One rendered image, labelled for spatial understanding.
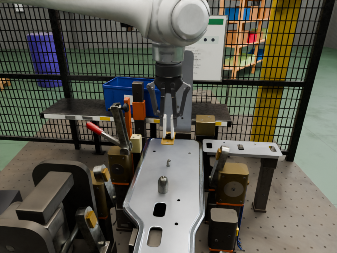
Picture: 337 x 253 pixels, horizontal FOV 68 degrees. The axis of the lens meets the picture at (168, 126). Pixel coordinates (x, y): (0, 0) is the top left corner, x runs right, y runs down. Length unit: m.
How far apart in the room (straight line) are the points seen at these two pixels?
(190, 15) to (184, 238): 0.48
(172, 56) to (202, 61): 0.60
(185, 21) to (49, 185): 0.39
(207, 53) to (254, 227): 0.79
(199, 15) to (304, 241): 0.91
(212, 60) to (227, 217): 0.79
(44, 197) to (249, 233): 0.80
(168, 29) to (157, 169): 0.50
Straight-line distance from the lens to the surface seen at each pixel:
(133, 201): 0.73
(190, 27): 0.48
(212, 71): 1.28
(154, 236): 0.66
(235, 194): 0.82
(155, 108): 0.76
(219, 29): 1.25
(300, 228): 1.18
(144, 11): 0.51
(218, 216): 0.71
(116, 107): 0.77
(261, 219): 1.16
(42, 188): 0.52
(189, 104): 1.03
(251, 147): 1.01
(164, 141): 0.78
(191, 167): 0.85
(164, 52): 0.68
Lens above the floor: 1.49
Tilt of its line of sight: 26 degrees down
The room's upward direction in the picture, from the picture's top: straight up
